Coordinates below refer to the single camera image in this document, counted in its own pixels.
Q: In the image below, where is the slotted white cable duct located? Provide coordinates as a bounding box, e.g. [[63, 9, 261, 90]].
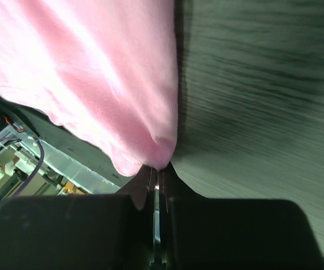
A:
[[18, 134, 122, 195]]

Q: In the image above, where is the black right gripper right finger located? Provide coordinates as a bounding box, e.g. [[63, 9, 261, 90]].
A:
[[158, 165, 324, 269]]

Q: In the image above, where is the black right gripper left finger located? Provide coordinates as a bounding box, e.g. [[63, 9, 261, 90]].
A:
[[0, 166, 154, 269]]

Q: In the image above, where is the light pink t shirt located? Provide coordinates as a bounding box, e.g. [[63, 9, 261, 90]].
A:
[[0, 1, 178, 176]]

